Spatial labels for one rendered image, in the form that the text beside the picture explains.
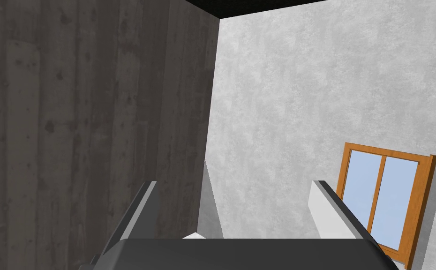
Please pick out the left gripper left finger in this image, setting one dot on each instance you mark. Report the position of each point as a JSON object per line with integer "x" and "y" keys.
{"x": 140, "y": 217}

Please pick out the wooden framed window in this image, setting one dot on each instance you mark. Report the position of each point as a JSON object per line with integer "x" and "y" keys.
{"x": 390, "y": 198}

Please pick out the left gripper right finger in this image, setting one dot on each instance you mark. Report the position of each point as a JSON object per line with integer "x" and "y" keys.
{"x": 333, "y": 217}

